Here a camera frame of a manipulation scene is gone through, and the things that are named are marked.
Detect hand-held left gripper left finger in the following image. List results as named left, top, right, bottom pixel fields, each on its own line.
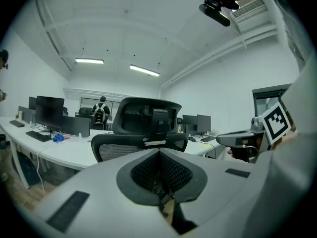
left=13, top=147, right=179, bottom=238

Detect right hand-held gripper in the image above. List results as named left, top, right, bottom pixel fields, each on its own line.
left=216, top=102, right=293, bottom=163

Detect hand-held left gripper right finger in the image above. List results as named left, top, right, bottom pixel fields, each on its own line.
left=158, top=147, right=257, bottom=235

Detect black mesh office chair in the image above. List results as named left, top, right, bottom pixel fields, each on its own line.
left=91, top=97, right=189, bottom=218

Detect person's right forearm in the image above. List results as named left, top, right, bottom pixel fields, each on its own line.
left=272, top=112, right=298, bottom=150

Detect dark framed glass door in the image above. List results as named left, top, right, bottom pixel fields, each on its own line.
left=252, top=83, right=293, bottom=133

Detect long white desk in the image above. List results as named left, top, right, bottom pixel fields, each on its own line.
left=0, top=117, right=223, bottom=190

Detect grey desk divider panel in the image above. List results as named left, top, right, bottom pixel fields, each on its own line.
left=61, top=115, right=92, bottom=138
left=17, top=106, right=36, bottom=123

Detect black backpack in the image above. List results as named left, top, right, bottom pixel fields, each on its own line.
left=13, top=152, right=42, bottom=187

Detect white backpack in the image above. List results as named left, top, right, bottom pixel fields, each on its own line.
left=94, top=104, right=106, bottom=123

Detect white ceiling pipes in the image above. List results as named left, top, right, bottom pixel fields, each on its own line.
left=160, top=26, right=277, bottom=89

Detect window with blind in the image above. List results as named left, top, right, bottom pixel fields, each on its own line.
left=80, top=97, right=124, bottom=114

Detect ceiling tube light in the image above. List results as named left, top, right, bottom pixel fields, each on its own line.
left=74, top=58, right=105, bottom=65
left=129, top=64, right=160, bottom=77

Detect white air vent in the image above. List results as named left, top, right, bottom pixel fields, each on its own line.
left=229, top=0, right=268, bottom=21

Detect white cable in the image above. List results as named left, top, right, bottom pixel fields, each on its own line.
left=36, top=146, right=49, bottom=198

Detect black head camera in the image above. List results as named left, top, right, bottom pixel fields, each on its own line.
left=199, top=0, right=240, bottom=27

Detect ceiling cable tray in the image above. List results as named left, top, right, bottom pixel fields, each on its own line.
left=36, top=0, right=72, bottom=71

